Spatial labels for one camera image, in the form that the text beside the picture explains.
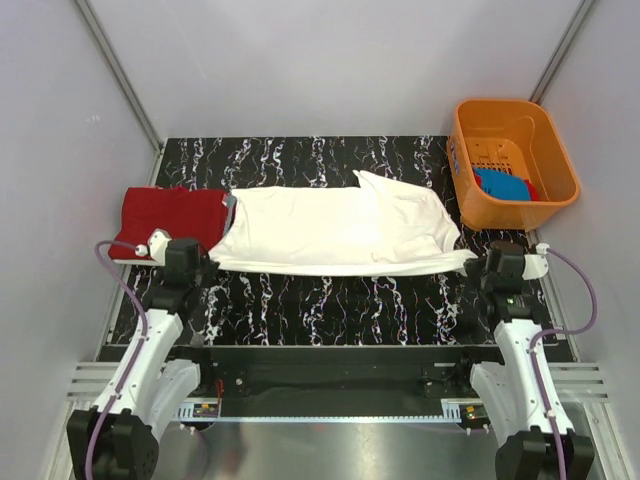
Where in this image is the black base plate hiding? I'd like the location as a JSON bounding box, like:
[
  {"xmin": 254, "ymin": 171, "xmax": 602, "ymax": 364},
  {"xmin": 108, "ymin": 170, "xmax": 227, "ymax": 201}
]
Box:
[{"xmin": 169, "ymin": 346, "xmax": 502, "ymax": 413}]

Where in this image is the grey slotted cable duct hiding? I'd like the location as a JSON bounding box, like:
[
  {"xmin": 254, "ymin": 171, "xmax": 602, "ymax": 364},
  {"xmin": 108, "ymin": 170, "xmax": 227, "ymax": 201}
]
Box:
[{"xmin": 172, "ymin": 400, "xmax": 462, "ymax": 424}]

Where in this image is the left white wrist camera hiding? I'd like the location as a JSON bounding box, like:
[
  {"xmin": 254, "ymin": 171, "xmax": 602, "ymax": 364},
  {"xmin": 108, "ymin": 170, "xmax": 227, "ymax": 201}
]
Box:
[{"xmin": 134, "ymin": 229, "xmax": 172, "ymax": 266}]

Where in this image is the folded red t shirt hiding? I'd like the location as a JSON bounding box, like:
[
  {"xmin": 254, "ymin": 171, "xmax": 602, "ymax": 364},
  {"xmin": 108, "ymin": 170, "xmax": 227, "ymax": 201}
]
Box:
[{"xmin": 116, "ymin": 187, "xmax": 229, "ymax": 249}]

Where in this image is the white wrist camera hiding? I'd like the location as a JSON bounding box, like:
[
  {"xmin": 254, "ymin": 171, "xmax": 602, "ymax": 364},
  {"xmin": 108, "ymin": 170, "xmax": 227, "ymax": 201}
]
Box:
[
  {"xmin": 134, "ymin": 229, "xmax": 172, "ymax": 266},
  {"xmin": 522, "ymin": 242, "xmax": 550, "ymax": 281}
]

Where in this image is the left corner aluminium post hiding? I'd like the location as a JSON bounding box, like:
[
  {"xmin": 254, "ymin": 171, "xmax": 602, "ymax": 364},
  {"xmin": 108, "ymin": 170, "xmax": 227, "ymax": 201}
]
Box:
[{"xmin": 69, "ymin": 0, "xmax": 166, "ymax": 154}]

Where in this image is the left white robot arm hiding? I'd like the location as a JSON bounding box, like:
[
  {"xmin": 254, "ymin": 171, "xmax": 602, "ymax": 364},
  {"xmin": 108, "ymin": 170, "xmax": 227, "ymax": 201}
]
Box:
[{"xmin": 66, "ymin": 230, "xmax": 217, "ymax": 479}]

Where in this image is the orange plastic basket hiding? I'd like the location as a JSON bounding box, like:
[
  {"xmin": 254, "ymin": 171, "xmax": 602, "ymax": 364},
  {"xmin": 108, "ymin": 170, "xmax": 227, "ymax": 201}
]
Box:
[{"xmin": 447, "ymin": 98, "xmax": 580, "ymax": 231}]

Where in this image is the white t shirt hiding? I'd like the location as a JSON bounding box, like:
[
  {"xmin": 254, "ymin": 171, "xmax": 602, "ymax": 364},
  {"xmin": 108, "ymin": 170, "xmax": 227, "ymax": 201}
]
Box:
[
  {"xmin": 113, "ymin": 258, "xmax": 161, "ymax": 267},
  {"xmin": 210, "ymin": 171, "xmax": 475, "ymax": 277}
]

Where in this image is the blue t shirt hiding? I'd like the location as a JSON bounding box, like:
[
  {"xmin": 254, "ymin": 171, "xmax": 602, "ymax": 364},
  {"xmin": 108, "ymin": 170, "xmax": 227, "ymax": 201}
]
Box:
[{"xmin": 473, "ymin": 168, "xmax": 530, "ymax": 201}]

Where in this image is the right corner aluminium post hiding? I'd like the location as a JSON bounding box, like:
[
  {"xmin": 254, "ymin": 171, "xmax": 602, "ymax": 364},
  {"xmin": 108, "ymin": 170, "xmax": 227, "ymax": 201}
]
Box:
[{"xmin": 529, "ymin": 0, "xmax": 600, "ymax": 105}]

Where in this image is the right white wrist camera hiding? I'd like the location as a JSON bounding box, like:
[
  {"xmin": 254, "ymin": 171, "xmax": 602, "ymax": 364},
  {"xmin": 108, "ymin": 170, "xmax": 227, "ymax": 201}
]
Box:
[{"xmin": 522, "ymin": 242, "xmax": 550, "ymax": 281}]

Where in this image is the folded white t shirt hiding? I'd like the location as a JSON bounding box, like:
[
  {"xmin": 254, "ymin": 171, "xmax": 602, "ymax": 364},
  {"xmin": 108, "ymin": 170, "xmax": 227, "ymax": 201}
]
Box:
[{"xmin": 113, "ymin": 258, "xmax": 161, "ymax": 267}]

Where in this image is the folded grey t shirt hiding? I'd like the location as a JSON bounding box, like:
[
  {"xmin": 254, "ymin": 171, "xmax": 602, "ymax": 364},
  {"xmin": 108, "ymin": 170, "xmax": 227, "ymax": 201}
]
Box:
[{"xmin": 222, "ymin": 193, "xmax": 237, "ymax": 236}]

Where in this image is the corner aluminium post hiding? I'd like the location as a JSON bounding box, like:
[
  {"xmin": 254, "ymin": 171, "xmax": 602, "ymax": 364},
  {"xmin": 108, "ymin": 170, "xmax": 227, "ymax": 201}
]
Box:
[
  {"xmin": 69, "ymin": 0, "xmax": 166, "ymax": 154},
  {"xmin": 529, "ymin": 0, "xmax": 600, "ymax": 105}
]

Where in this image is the red t shirt in basket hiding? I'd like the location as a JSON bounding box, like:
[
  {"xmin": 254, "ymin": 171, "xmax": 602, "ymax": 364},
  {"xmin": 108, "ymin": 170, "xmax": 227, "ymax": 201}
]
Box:
[{"xmin": 524, "ymin": 180, "xmax": 540, "ymax": 202}]

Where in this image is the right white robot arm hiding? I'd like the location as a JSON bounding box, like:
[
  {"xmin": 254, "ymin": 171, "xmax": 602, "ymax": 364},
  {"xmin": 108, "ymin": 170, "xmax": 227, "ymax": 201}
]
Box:
[{"xmin": 453, "ymin": 241, "xmax": 595, "ymax": 479}]

